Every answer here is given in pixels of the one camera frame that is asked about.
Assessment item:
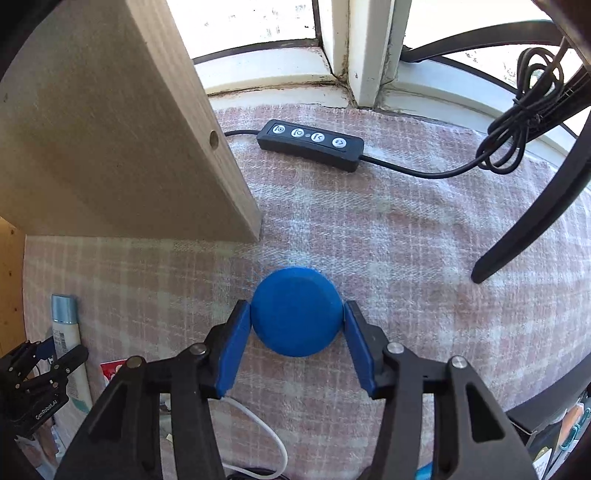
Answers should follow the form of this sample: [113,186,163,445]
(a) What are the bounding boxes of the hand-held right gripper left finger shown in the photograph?
[54,299,252,480]

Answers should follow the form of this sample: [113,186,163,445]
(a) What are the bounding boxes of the black inline remote control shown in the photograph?
[257,119,365,173]

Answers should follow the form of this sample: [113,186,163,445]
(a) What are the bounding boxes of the black tripod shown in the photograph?
[401,0,591,284]

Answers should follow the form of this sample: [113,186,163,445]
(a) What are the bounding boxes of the black remote cable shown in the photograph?
[224,39,571,178]

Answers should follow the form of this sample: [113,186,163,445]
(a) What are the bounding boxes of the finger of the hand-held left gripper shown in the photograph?
[4,336,57,376]
[28,344,90,385]

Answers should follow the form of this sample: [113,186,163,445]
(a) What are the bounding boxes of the red and white tube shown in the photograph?
[100,360,129,394]

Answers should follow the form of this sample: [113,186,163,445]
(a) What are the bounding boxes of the blue round cap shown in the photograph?
[250,267,346,357]

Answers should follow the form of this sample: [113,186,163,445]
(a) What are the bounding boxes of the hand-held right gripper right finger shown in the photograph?
[342,300,541,480]

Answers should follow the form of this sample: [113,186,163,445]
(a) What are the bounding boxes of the teal plastic clip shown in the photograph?
[560,425,586,452]

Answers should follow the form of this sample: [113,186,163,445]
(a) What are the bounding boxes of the wooden cabinet panel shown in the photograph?
[0,0,263,358]

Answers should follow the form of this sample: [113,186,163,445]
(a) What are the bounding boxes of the white cable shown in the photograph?
[210,394,289,480]

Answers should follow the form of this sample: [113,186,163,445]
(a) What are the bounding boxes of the cream bottle with blue cap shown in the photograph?
[50,294,95,418]

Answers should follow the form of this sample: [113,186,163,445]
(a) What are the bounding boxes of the white window frame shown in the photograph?
[164,0,591,153]

